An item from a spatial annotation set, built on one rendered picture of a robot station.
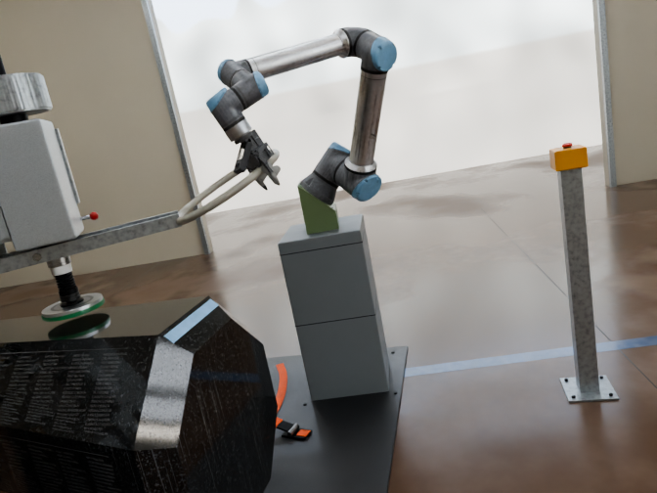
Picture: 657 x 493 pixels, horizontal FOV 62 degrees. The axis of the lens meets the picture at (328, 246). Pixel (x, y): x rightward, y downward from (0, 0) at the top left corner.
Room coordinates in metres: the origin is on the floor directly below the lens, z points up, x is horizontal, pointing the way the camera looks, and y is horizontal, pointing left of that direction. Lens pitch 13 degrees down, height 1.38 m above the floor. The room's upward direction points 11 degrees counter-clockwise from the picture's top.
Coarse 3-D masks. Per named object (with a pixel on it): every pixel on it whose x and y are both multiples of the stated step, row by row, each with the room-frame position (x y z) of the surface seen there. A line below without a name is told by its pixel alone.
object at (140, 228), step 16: (128, 224) 2.09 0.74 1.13; (144, 224) 2.00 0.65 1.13; (160, 224) 2.01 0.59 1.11; (176, 224) 2.02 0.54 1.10; (80, 240) 1.94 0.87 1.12; (96, 240) 1.95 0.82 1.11; (112, 240) 1.97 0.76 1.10; (128, 240) 1.98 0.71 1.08; (0, 256) 1.97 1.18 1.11; (16, 256) 1.88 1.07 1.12; (32, 256) 1.89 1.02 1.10; (48, 256) 1.91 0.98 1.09; (64, 256) 1.92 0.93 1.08; (0, 272) 1.87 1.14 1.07
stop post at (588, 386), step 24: (552, 168) 2.19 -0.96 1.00; (576, 168) 2.12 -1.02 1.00; (576, 192) 2.12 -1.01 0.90; (576, 216) 2.12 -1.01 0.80; (576, 240) 2.12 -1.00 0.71; (576, 264) 2.13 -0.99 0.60; (576, 288) 2.13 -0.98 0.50; (576, 312) 2.13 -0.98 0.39; (576, 336) 2.13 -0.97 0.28; (576, 360) 2.16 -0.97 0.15; (576, 384) 2.20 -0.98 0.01; (600, 384) 2.16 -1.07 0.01
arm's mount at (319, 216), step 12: (300, 180) 2.79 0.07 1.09; (300, 192) 2.58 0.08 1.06; (312, 204) 2.58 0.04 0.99; (324, 204) 2.57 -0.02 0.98; (312, 216) 2.58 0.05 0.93; (324, 216) 2.57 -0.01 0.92; (336, 216) 2.59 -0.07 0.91; (312, 228) 2.58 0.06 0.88; (324, 228) 2.58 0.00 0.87; (336, 228) 2.57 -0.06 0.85
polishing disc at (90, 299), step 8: (80, 296) 2.05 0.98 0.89; (88, 296) 2.02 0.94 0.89; (96, 296) 2.00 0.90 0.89; (56, 304) 2.00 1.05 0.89; (80, 304) 1.93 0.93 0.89; (88, 304) 1.91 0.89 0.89; (48, 312) 1.90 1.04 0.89; (56, 312) 1.88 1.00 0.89; (64, 312) 1.87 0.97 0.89; (72, 312) 1.87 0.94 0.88
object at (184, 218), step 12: (276, 156) 2.06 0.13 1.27; (228, 180) 2.36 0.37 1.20; (252, 180) 1.93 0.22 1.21; (204, 192) 2.31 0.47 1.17; (228, 192) 1.90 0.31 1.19; (192, 204) 2.25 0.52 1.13; (204, 204) 1.91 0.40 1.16; (216, 204) 1.90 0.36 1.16; (180, 216) 2.11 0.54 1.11; (192, 216) 1.93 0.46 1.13
